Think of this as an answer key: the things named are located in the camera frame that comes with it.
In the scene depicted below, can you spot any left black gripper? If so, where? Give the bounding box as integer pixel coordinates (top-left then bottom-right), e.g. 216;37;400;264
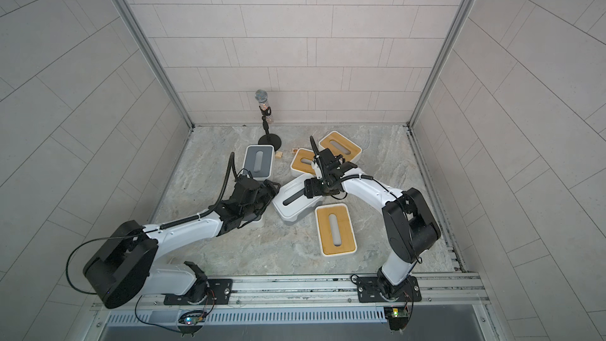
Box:
241;179;283;219

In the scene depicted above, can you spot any white lid tissue box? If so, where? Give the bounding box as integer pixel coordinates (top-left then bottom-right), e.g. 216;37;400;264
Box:
271;173;324;225

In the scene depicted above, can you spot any wooden lid tissue box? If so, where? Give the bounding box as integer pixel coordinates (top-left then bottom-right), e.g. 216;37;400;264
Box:
315;204;358;257
320;131;362;163
290;148;315;177

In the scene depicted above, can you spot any grey lid tissue box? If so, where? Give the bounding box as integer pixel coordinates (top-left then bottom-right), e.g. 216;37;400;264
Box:
243;209;264;227
242;145;275;181

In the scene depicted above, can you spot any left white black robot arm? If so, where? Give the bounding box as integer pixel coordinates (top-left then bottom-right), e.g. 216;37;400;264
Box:
83;175;280;309

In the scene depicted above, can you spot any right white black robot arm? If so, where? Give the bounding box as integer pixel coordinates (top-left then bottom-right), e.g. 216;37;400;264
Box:
303;137;441;302

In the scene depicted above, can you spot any black microphone stand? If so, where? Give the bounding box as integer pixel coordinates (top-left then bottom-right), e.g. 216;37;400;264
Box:
255;89;282;151

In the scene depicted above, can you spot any left circuit board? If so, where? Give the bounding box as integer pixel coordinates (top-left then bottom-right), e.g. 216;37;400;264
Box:
178;310;208;337

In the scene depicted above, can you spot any circuit board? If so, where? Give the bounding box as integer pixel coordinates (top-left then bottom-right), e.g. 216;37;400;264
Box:
383;306;412;332
178;310;208;337

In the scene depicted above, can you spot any right circuit board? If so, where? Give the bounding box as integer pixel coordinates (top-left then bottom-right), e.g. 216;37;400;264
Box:
383;306;412;332

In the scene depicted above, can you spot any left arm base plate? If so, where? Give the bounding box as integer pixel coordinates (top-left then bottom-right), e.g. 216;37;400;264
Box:
163;279;233;306

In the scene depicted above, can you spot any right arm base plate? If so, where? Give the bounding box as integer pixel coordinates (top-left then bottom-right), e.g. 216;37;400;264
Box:
352;276;422;303

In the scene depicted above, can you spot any aluminium mounting rail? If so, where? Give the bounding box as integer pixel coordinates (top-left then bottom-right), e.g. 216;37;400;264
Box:
103;272;490;309

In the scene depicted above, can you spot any left black cable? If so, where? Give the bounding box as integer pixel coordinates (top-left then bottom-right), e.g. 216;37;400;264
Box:
65;235;134;295

